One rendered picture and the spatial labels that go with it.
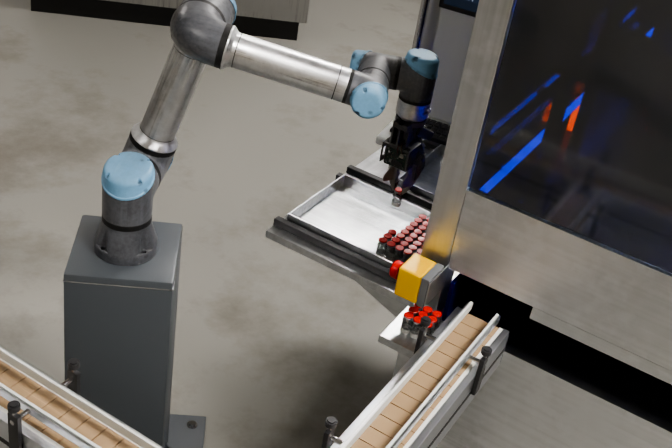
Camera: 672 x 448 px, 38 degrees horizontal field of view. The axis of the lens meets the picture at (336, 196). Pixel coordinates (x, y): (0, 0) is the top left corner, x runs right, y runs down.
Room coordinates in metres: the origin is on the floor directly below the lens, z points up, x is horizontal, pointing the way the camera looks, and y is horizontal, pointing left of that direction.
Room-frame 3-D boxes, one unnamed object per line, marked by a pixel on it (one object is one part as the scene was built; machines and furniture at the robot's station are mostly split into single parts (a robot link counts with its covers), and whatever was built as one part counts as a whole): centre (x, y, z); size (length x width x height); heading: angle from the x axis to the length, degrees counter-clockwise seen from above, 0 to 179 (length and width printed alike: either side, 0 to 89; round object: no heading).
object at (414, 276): (1.65, -0.20, 1.00); 0.08 x 0.07 x 0.07; 63
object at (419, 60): (1.99, -0.14, 1.30); 0.09 x 0.08 x 0.11; 88
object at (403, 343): (1.62, -0.23, 0.87); 0.14 x 0.13 x 0.02; 63
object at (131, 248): (1.87, 0.48, 0.84); 0.15 x 0.15 x 0.10
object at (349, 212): (1.98, -0.10, 0.90); 0.34 x 0.26 x 0.04; 63
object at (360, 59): (1.97, -0.04, 1.30); 0.11 x 0.11 x 0.08; 88
